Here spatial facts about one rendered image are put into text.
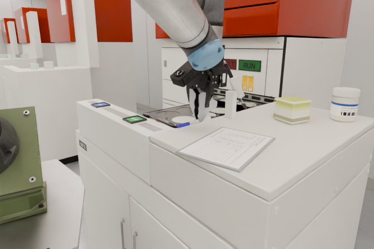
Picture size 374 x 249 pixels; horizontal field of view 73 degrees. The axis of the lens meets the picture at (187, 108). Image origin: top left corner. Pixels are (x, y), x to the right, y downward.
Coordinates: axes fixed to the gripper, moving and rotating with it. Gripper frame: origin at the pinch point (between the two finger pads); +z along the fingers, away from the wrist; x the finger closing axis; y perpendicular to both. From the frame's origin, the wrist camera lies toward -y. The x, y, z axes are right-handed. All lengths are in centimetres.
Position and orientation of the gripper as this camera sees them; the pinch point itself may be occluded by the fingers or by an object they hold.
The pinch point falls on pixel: (197, 117)
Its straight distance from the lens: 70.5
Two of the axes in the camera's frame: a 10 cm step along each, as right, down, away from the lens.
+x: -6.5, -2.4, 7.2
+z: -0.4, 9.6, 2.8
